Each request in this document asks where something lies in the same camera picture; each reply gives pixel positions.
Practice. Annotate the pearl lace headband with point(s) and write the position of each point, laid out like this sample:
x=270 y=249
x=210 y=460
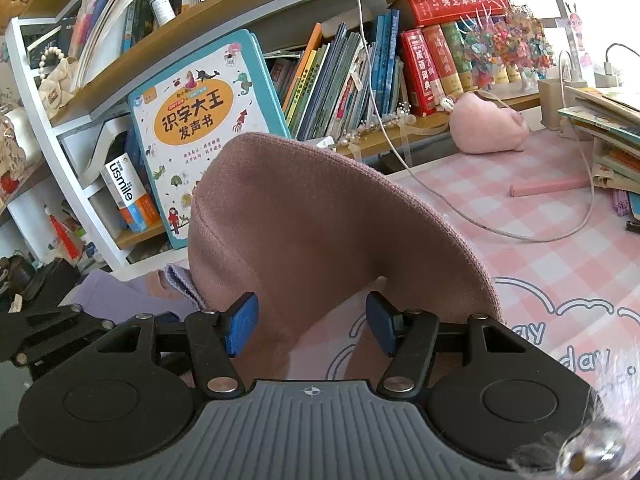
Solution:
x=370 y=130

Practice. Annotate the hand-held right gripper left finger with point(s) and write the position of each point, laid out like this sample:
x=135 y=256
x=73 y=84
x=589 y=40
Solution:
x=242 y=325

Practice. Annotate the thick red dictionary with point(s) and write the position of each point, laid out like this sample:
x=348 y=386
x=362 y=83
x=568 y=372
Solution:
x=417 y=75

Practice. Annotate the pink plush toy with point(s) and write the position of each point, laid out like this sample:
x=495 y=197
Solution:
x=485 y=125

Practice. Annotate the colourful beaded flower ornament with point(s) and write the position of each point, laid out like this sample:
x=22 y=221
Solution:
x=505 y=45

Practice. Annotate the pink checked tablecloth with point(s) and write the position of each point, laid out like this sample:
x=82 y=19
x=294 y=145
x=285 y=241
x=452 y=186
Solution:
x=540 y=260

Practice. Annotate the red tassel ornament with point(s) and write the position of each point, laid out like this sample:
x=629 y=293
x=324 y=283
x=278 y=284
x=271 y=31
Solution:
x=62 y=235

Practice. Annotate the beige box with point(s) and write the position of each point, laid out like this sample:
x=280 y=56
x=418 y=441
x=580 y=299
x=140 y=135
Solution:
x=550 y=102

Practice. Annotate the wide red dictionary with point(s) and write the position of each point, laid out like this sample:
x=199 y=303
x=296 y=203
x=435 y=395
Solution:
x=450 y=7

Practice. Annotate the pink pen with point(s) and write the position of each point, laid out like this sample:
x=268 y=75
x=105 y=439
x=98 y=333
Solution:
x=550 y=186

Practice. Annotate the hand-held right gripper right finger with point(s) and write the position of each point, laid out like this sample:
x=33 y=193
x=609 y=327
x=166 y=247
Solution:
x=381 y=325

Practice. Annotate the stack of books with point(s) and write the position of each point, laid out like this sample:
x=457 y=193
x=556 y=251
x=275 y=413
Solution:
x=610 y=125

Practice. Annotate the white charger plug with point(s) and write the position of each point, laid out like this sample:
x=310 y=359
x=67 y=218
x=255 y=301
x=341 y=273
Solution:
x=607 y=74

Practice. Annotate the green spine dictionary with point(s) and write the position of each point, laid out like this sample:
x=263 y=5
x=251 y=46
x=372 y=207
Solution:
x=457 y=55

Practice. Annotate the white wooden bookshelf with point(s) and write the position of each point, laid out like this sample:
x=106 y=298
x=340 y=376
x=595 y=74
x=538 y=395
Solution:
x=105 y=82

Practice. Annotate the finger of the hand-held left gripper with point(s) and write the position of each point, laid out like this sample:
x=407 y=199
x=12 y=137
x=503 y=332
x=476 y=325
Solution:
x=45 y=316
x=65 y=341

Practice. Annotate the cream quilted pearl handbag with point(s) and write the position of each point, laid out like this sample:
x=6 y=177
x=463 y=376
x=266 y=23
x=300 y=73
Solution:
x=55 y=87

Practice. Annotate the row of thin children's books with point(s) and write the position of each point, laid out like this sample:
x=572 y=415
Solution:
x=340 y=85

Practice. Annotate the black cabinet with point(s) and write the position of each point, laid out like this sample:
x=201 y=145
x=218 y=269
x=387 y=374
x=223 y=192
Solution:
x=55 y=280

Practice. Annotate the white toothpaste box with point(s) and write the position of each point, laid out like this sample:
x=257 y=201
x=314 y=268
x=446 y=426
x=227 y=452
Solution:
x=125 y=185

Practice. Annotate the plastic wrapped doll figurine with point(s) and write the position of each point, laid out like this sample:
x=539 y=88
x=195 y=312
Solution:
x=10 y=150

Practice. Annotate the row of upright storybooks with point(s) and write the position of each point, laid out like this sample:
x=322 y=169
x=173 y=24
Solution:
x=100 y=25

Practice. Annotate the teal children's sound book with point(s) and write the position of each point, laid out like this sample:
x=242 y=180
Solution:
x=200 y=125

